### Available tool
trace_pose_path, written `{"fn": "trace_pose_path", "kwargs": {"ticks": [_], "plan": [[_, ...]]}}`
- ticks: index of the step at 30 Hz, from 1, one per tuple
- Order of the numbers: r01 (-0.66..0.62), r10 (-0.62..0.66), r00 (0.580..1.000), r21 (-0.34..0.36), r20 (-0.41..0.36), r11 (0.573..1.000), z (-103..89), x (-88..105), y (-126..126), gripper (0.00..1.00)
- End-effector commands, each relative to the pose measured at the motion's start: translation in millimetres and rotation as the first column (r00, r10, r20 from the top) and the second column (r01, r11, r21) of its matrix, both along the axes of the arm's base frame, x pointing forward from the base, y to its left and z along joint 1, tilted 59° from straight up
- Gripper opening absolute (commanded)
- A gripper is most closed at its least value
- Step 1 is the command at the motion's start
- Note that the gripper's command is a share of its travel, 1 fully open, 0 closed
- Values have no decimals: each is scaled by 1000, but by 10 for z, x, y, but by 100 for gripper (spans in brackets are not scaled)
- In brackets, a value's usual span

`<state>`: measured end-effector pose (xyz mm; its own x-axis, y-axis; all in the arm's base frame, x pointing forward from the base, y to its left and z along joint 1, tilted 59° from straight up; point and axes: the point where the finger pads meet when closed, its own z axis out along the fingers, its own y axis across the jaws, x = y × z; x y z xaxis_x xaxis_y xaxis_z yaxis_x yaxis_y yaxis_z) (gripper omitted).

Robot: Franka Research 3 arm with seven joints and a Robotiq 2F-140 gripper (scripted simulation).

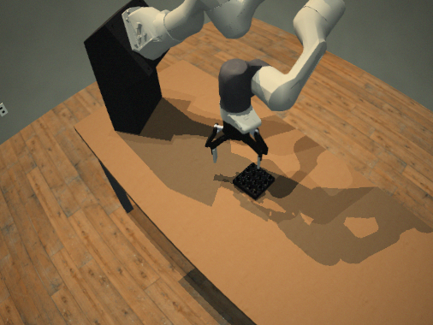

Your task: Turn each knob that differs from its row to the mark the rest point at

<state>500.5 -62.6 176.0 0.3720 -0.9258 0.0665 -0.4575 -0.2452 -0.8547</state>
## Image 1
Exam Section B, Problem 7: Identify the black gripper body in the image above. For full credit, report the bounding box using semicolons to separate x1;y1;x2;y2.
222;121;250;141

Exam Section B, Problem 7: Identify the black knob panel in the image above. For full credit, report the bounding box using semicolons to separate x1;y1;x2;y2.
233;162;275;200

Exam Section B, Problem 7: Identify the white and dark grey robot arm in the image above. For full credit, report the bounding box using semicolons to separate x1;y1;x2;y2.
122;0;346;134

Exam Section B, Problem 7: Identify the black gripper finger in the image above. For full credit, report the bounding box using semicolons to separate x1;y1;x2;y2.
205;123;233;163
237;128;269;169

